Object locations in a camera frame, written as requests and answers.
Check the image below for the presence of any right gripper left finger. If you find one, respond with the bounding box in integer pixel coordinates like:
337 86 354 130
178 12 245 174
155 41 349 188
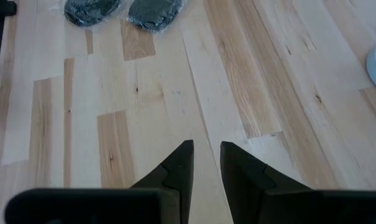
130 139 195 224

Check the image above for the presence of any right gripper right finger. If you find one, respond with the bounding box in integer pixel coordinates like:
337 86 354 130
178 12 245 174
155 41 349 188
220 141 313 224

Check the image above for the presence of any black round packet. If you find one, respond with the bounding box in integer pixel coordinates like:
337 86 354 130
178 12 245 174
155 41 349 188
127 0 188 34
62 0 125 29

